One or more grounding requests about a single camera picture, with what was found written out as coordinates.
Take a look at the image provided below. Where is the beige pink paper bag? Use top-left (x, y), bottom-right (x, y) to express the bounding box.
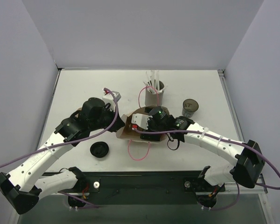
top-left (116, 85), bottom-right (171, 161)

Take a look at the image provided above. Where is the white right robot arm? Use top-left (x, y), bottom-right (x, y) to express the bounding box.
top-left (132, 106), bottom-right (265, 190)

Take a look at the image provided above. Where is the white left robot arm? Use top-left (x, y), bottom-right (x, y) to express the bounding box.
top-left (0, 93), bottom-right (125, 215)

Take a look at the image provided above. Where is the grey cylindrical holder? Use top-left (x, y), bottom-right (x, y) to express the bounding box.
top-left (145, 81), bottom-right (165, 106)

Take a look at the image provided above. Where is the black cup lid stack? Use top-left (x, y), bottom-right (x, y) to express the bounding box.
top-left (90, 141), bottom-right (109, 158)

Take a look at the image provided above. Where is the white stirrer sticks bundle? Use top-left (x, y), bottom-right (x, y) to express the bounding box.
top-left (144, 70), bottom-right (168, 94)

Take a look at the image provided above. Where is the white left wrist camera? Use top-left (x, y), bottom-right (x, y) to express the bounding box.
top-left (102, 88), bottom-right (121, 106)

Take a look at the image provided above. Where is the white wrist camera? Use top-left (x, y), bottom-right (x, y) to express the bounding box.
top-left (131, 113), bottom-right (151, 130)
top-left (102, 88), bottom-right (121, 106)

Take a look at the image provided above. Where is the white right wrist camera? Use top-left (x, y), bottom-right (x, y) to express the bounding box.
top-left (131, 113), bottom-right (151, 130)

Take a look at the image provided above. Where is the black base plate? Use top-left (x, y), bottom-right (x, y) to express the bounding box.
top-left (84, 171), bottom-right (225, 206)

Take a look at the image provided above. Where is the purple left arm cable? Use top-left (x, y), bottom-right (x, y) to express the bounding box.
top-left (0, 88), bottom-right (119, 210)

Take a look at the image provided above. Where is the aluminium frame rail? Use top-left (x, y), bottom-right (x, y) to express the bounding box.
top-left (217, 69), bottom-right (267, 192)

